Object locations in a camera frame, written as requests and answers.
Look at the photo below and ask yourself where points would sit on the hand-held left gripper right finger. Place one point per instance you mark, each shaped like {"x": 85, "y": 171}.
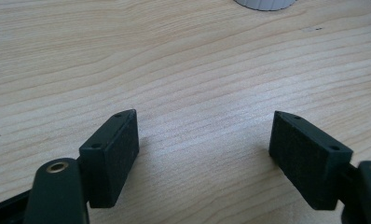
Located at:
{"x": 308, "y": 161}

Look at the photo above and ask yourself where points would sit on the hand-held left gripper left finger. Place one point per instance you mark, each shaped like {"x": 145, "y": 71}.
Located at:
{"x": 109, "y": 161}

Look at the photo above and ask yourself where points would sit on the grey ribbed round container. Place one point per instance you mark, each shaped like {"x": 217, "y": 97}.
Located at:
{"x": 265, "y": 4}

